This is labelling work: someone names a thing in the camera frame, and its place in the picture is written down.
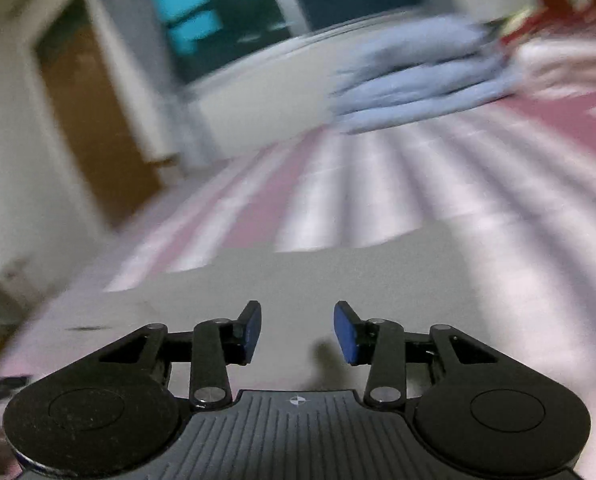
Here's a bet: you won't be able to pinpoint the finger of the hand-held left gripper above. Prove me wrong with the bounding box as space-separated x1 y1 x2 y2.
0 375 32 402

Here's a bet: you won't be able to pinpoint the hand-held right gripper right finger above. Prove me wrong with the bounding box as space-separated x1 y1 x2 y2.
334 300 500 407

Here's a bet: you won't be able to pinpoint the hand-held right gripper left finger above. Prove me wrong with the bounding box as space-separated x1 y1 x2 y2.
98 301 263 409

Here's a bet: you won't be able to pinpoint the grey pants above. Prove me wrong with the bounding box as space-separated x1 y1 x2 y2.
0 222 509 411

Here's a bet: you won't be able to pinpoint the striped pink bed sheet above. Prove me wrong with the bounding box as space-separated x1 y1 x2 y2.
0 85 596 480

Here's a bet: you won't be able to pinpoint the brown wooden door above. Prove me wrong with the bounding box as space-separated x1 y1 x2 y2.
32 0 175 227

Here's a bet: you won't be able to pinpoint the folded light blue duvet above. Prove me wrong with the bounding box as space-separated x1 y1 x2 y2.
328 12 525 134

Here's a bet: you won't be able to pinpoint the grey curtain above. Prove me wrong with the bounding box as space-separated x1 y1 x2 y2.
78 0 215 172

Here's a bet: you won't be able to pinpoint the sliding glass window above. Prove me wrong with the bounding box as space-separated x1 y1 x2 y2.
143 0 429 87

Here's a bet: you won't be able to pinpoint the folded white quilt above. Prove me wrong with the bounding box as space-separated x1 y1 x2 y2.
508 35 596 104

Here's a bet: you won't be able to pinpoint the stack of red folded clothes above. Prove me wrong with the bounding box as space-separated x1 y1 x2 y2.
498 6 596 47

